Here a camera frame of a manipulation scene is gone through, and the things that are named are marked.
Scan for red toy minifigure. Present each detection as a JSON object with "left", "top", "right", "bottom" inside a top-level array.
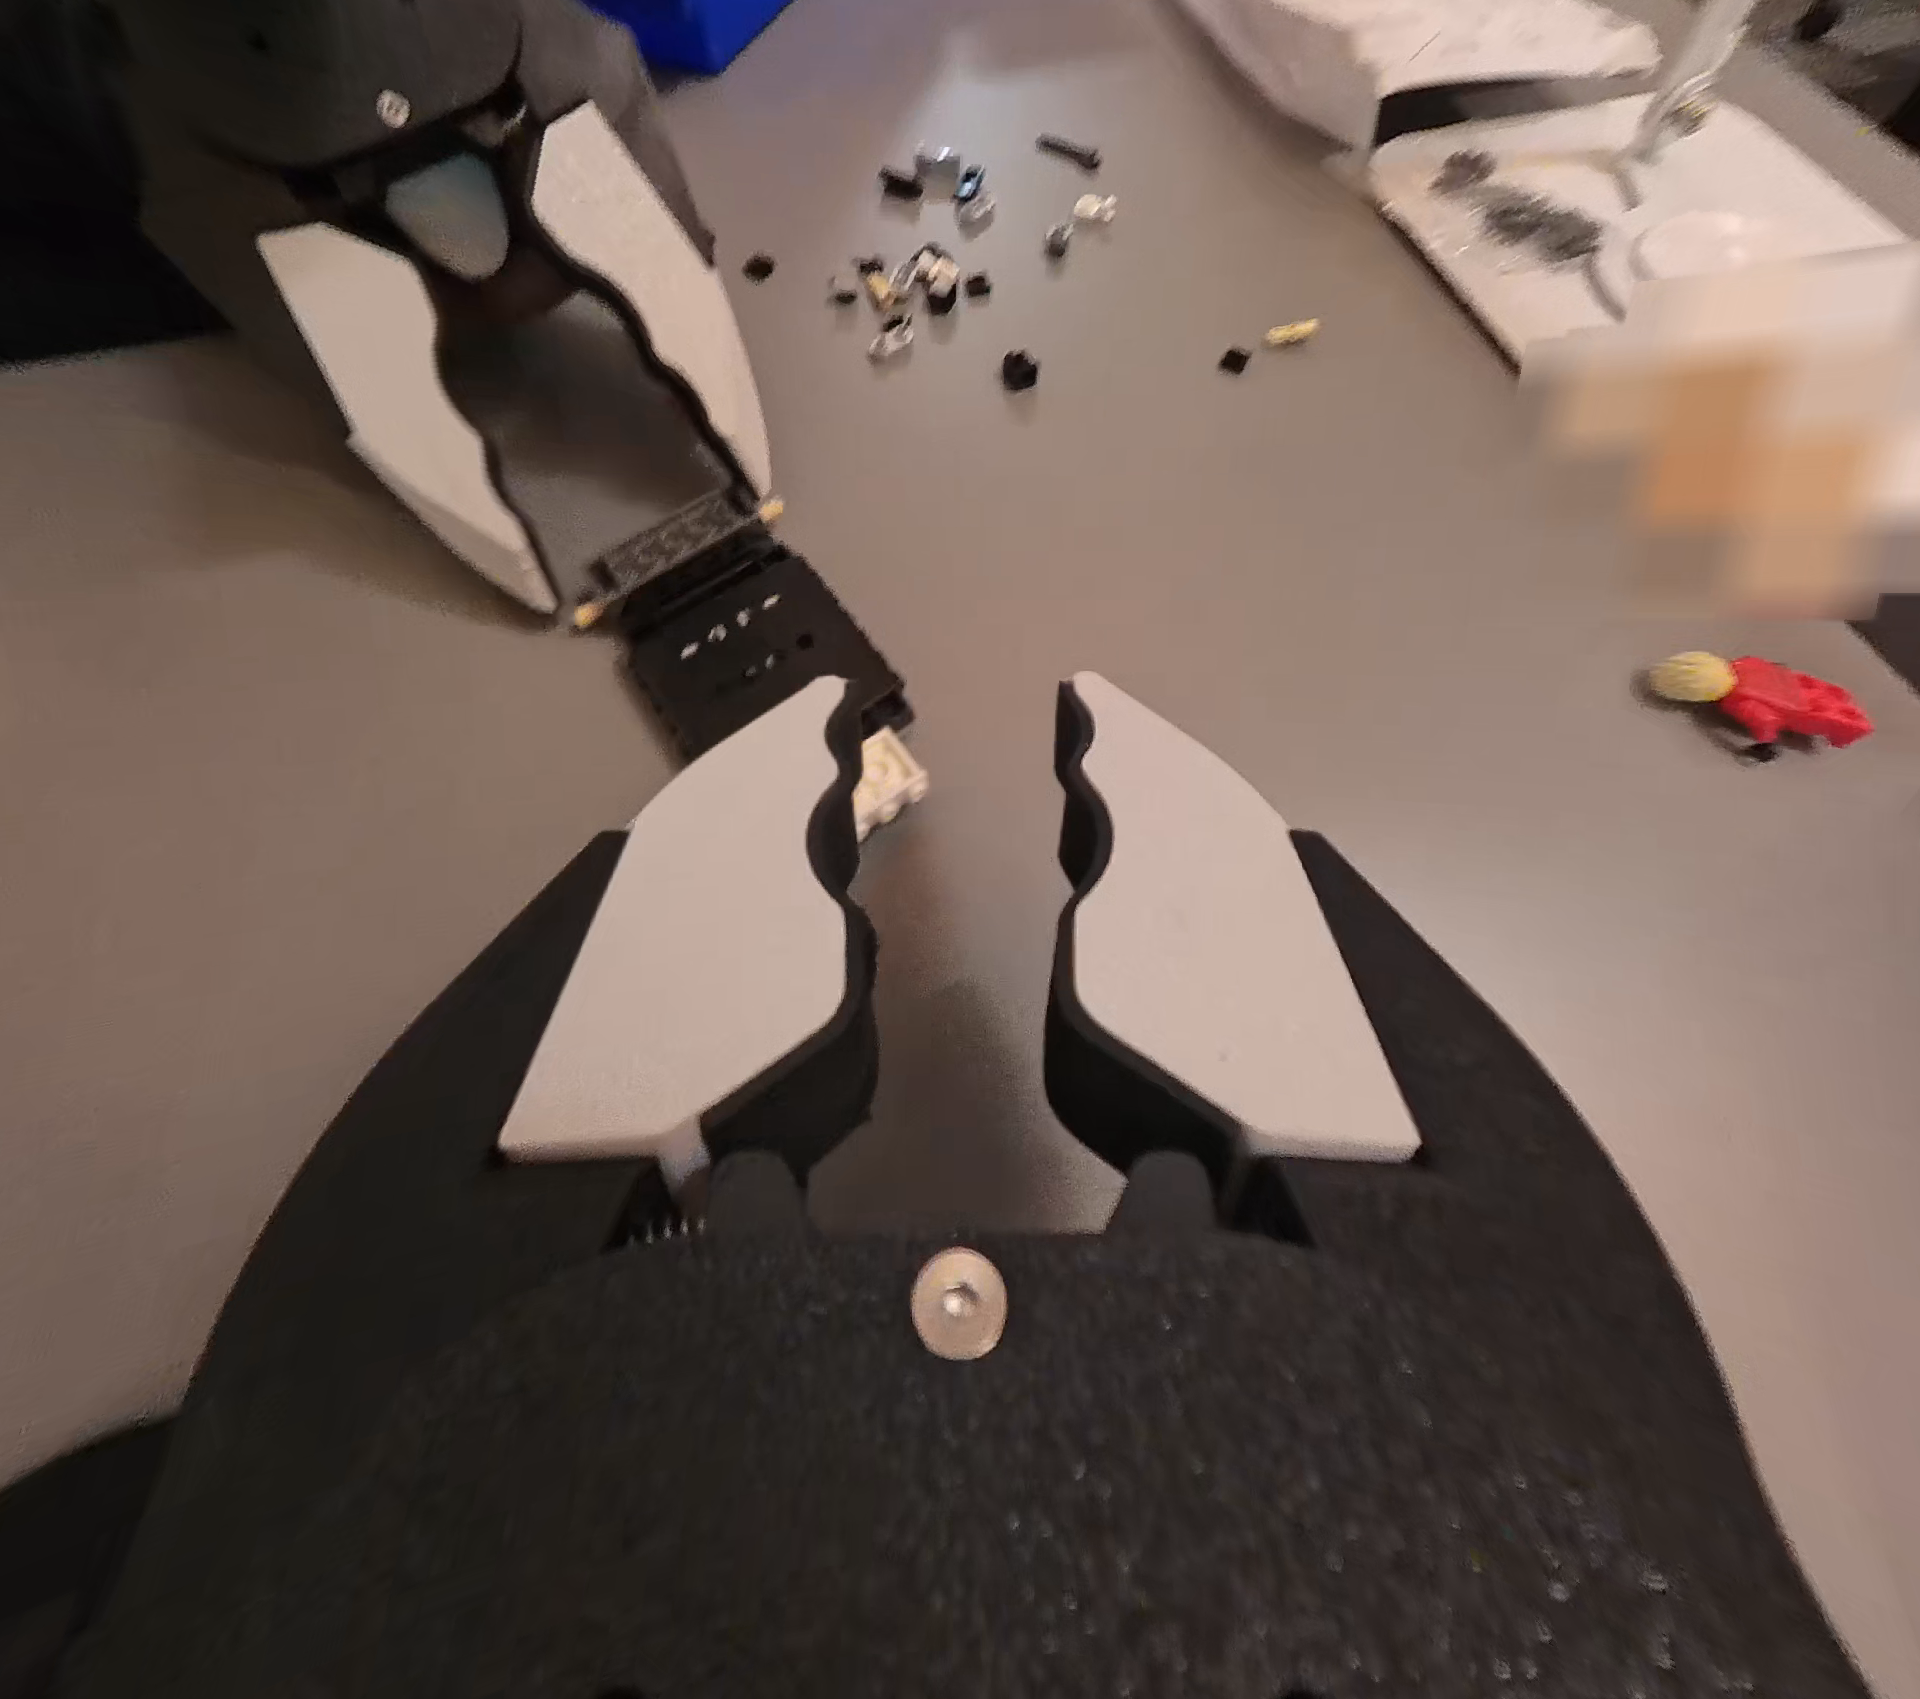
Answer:
[{"left": 1637, "top": 647, "right": 1872, "bottom": 762}]

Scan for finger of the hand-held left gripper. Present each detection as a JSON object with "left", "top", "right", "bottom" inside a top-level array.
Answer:
[
  {"left": 253, "top": 214, "right": 563, "bottom": 611},
  {"left": 528, "top": 98, "right": 776, "bottom": 499}
]

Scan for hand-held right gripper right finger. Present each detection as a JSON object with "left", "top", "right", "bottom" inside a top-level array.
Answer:
[{"left": 1043, "top": 672, "right": 1424, "bottom": 1158}]

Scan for grey desk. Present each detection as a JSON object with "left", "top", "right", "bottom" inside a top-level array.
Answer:
[{"left": 0, "top": 0, "right": 1920, "bottom": 1699}]

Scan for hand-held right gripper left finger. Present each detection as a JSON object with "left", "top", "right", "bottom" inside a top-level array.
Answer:
[{"left": 499, "top": 679, "right": 885, "bottom": 1190}]

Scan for scattered small toy bricks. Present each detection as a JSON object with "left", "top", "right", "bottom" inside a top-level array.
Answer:
[{"left": 740, "top": 130, "right": 1263, "bottom": 397}]

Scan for dark toy brick assembly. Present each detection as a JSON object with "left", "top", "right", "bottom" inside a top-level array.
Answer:
[{"left": 565, "top": 493, "right": 934, "bottom": 846}]

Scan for clear bag of black gears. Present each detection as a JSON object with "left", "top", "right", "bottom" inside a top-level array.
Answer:
[{"left": 1371, "top": 130, "right": 1651, "bottom": 303}]

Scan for white book stand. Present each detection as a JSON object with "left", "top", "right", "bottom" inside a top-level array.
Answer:
[{"left": 1371, "top": 0, "right": 1909, "bottom": 371}]

